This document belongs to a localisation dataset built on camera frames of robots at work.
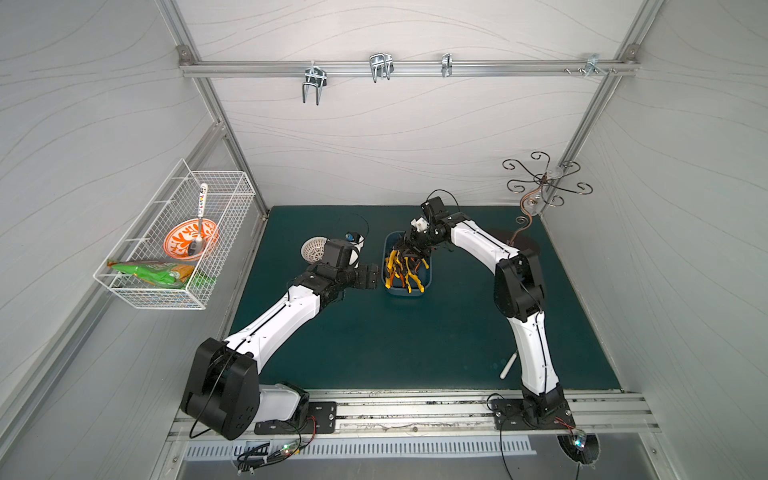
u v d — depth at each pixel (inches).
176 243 26.1
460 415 29.6
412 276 37.7
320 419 28.8
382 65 30.0
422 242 34.0
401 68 31.2
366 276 29.5
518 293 23.0
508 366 31.8
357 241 29.8
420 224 36.8
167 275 21.2
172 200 27.6
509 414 28.6
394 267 36.6
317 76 30.8
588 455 28.0
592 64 30.1
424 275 38.7
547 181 33.9
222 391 15.8
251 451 28.2
